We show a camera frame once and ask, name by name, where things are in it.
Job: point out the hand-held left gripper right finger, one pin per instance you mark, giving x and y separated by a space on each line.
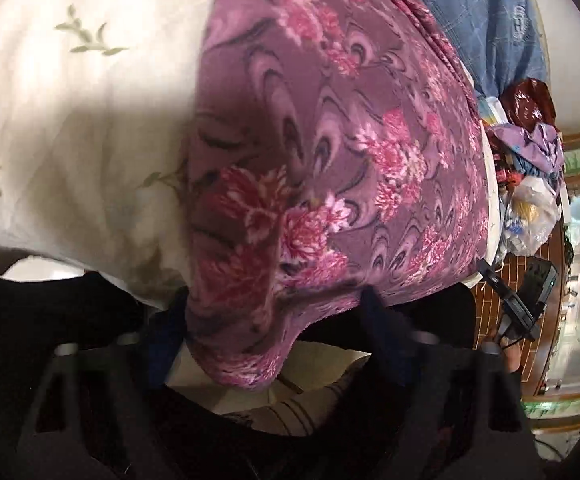
382 320

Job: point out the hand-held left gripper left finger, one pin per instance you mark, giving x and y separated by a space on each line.
167 332

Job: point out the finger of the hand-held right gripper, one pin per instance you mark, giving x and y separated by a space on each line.
490 272

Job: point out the purple floral garment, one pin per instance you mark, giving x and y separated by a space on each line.
345 160

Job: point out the clear plastic bag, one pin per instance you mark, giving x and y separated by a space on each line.
530 210

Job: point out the blue cloth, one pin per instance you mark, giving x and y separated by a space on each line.
525 167

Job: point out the person's dark pants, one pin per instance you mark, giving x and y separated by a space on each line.
44 320

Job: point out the purple cloth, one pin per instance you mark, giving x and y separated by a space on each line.
530 142

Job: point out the dark red plastic bag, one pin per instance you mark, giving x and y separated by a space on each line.
530 105

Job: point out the white leaf-print bedsheet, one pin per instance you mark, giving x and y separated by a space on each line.
69 135

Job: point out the blue plaid quilt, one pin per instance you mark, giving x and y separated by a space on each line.
470 20

